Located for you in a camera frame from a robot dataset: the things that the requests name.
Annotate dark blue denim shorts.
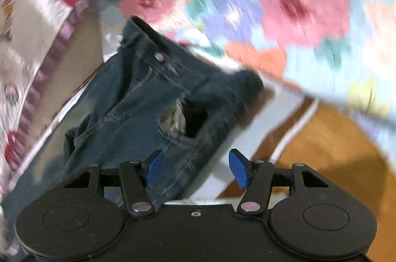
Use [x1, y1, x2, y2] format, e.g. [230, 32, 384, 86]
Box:
[64, 17, 263, 206]

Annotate checkered floor rug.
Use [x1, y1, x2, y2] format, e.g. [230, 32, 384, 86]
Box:
[0, 33, 320, 256]

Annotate floral patterned bedsheet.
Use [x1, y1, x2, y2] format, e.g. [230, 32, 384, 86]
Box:
[99, 0, 396, 158]

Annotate white quilt with red bears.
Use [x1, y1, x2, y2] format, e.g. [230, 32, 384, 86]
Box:
[0, 0, 125, 192]

